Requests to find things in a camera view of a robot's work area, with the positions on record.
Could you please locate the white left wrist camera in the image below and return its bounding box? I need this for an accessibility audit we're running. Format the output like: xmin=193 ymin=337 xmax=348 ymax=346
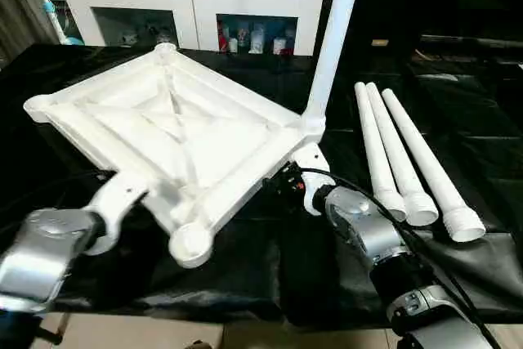
xmin=85 ymin=170 xmax=150 ymax=257

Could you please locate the white plastic table leg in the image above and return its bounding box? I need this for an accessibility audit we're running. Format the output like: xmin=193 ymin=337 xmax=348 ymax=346
xmin=353 ymin=81 xmax=408 ymax=223
xmin=302 ymin=0 xmax=368 ymax=123
xmin=364 ymin=81 xmax=440 ymax=228
xmin=381 ymin=87 xmax=487 ymax=244

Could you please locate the teal white mop handle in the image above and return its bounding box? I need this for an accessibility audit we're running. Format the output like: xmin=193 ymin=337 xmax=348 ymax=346
xmin=23 ymin=0 xmax=83 ymax=46

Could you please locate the black metal rail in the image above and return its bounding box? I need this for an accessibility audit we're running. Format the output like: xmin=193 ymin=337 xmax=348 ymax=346
xmin=420 ymin=34 xmax=523 ymax=48

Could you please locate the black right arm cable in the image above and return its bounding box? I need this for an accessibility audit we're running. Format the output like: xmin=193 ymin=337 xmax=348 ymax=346
xmin=300 ymin=167 xmax=504 ymax=349

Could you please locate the grey curtain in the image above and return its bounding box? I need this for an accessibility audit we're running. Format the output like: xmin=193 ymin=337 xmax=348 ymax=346
xmin=0 ymin=0 xmax=60 ymax=60

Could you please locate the white plastic table top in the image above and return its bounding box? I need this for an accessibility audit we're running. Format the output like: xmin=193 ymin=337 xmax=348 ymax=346
xmin=23 ymin=42 xmax=329 ymax=271

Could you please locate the black plastic mat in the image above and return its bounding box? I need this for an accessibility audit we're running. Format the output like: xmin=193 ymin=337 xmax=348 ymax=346
xmin=0 ymin=41 xmax=523 ymax=324

